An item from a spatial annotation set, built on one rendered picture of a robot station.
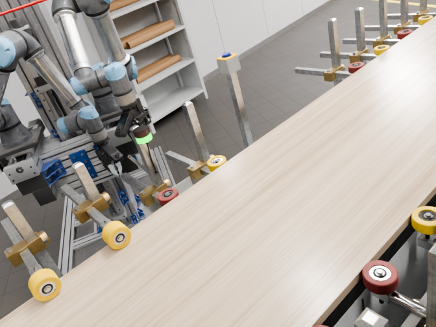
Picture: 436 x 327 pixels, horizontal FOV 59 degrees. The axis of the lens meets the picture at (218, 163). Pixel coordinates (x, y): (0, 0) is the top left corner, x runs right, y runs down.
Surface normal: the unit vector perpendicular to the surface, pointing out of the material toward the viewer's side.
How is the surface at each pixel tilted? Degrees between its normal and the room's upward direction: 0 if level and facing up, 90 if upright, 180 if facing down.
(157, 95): 90
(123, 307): 0
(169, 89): 90
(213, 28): 90
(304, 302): 0
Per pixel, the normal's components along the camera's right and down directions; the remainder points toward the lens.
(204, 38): 0.71, 0.20
